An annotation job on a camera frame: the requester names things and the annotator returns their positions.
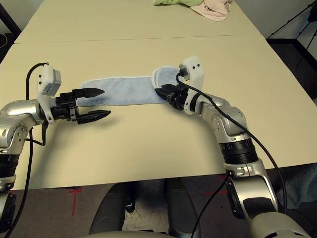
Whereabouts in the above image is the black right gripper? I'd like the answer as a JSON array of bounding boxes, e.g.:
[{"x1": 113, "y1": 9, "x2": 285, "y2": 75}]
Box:
[{"x1": 154, "y1": 84, "x2": 190, "y2": 111}]

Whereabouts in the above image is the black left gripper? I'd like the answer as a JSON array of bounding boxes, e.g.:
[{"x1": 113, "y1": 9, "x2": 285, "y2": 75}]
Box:
[{"x1": 53, "y1": 87, "x2": 111, "y2": 125}]

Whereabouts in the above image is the light blue terry towel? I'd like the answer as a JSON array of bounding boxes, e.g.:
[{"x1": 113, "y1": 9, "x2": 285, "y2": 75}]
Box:
[{"x1": 79, "y1": 64, "x2": 185, "y2": 107}]

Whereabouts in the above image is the green terry towel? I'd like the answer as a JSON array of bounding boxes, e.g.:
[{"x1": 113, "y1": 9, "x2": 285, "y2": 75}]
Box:
[{"x1": 154, "y1": 0, "x2": 204, "y2": 7}]

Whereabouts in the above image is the pink terry towel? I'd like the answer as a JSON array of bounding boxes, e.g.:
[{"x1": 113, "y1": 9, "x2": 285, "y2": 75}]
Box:
[{"x1": 190, "y1": 0, "x2": 233, "y2": 22}]

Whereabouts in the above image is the grey left robot leg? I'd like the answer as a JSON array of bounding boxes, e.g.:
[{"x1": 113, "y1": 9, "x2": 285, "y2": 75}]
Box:
[{"x1": 89, "y1": 183, "x2": 127, "y2": 235}]

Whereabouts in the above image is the grey robot leg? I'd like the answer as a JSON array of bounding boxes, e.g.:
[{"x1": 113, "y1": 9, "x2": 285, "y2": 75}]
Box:
[
  {"x1": 89, "y1": 183, "x2": 127, "y2": 235},
  {"x1": 167, "y1": 178, "x2": 203, "y2": 238}
]

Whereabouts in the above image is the grey right robot leg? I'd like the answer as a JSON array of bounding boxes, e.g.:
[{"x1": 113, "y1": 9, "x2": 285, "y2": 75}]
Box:
[{"x1": 167, "y1": 178, "x2": 203, "y2": 238}]

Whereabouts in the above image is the grey robot torso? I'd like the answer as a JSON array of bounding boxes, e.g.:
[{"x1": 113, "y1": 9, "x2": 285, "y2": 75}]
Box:
[{"x1": 84, "y1": 230, "x2": 174, "y2": 238}]

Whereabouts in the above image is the black low cabinet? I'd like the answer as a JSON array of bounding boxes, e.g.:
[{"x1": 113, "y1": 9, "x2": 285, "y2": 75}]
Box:
[{"x1": 266, "y1": 37, "x2": 317, "y2": 84}]

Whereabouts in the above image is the black tripod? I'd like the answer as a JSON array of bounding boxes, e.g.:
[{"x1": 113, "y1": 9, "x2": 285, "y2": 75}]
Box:
[{"x1": 269, "y1": 3, "x2": 317, "y2": 49}]

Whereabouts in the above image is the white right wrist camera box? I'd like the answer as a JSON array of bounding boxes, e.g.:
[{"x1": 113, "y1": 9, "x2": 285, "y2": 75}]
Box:
[{"x1": 178, "y1": 55, "x2": 205, "y2": 116}]

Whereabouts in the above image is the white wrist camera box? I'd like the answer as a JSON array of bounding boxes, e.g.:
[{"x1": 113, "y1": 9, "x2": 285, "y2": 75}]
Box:
[
  {"x1": 36, "y1": 64, "x2": 62, "y2": 124},
  {"x1": 178, "y1": 55, "x2": 205, "y2": 116}
]

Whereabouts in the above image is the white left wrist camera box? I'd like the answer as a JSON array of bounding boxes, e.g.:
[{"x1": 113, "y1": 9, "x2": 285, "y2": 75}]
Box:
[{"x1": 36, "y1": 64, "x2": 62, "y2": 124}]

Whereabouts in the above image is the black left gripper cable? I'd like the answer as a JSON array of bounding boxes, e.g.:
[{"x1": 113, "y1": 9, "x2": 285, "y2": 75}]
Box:
[{"x1": 25, "y1": 120, "x2": 49, "y2": 147}]

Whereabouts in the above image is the black left wrist camera cable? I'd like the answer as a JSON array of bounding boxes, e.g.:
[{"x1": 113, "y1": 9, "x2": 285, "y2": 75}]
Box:
[{"x1": 25, "y1": 62, "x2": 49, "y2": 101}]

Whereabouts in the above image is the black left arm trailing cable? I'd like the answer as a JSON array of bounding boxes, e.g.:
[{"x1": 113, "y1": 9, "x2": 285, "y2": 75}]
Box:
[{"x1": 0, "y1": 128, "x2": 34, "y2": 238}]

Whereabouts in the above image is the black arm trailing cable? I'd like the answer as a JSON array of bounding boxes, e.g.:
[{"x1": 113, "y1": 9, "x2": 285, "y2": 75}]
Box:
[
  {"x1": 190, "y1": 175, "x2": 230, "y2": 238},
  {"x1": 0, "y1": 128, "x2": 34, "y2": 238}
]

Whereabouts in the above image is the wooden side table black frame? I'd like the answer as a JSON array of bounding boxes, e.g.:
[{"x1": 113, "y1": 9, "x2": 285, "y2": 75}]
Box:
[{"x1": 0, "y1": 4, "x2": 22, "y2": 38}]

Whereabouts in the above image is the black right arm trailing cable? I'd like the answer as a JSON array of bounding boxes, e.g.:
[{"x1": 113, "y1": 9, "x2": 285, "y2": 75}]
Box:
[{"x1": 190, "y1": 175, "x2": 230, "y2": 238}]

